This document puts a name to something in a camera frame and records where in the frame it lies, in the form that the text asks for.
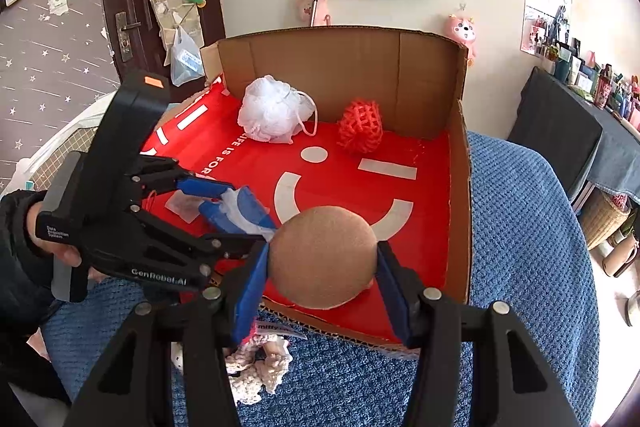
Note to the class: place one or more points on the red mesh bath pouf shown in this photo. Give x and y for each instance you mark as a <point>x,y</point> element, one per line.
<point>360,127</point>

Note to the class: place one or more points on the pink deer plush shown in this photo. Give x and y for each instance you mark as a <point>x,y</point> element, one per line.
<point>462,34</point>

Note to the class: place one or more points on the cream knit scrunchie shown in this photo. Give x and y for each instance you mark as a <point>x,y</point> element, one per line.
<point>255,372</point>

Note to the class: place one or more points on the person's left hand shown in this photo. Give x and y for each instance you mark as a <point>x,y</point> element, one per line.
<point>36,232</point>

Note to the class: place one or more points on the orange capped marker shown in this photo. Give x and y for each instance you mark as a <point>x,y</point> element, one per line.
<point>315,2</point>

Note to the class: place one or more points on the beige jug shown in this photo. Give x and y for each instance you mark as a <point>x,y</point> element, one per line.
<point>622,257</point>

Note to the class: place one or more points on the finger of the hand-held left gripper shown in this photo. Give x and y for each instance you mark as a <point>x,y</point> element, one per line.
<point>205,189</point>
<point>212,217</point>

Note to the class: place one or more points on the person's left forearm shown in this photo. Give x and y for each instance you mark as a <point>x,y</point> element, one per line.
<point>15,257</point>

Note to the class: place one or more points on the wicker basket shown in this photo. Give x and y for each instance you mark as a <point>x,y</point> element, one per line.
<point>602,219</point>

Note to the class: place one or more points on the white mesh bath pouf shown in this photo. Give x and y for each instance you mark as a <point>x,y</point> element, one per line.
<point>270,109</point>

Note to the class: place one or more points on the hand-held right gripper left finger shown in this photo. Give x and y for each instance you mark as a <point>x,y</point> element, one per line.
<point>250,292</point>

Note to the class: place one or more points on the table with denim cloth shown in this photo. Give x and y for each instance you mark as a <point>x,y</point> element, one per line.
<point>555,127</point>

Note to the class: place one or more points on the brown cardboard box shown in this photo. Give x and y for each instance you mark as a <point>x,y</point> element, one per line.
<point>350,72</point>

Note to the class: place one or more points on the blue knit blanket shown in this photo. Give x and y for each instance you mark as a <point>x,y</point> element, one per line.
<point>525,257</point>

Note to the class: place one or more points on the tan round sponge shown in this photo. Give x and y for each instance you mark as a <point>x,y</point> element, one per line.
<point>322,257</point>

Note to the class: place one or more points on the pink pig plush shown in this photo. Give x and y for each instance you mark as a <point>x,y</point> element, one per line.
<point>304,7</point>

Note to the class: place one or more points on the clear hanging plastic bag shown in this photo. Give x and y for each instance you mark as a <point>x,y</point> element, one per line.
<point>186,62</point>

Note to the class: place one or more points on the blue cloth white mesh edge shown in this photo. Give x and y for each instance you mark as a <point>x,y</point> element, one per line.
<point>250,212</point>

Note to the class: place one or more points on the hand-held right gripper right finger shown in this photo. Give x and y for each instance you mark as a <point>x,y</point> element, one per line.
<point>392,297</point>

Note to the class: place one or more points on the clear paper packet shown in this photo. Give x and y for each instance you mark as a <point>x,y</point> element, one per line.
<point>185,207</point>

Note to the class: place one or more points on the row of cosmetic bottles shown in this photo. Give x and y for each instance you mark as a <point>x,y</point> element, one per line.
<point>600,82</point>

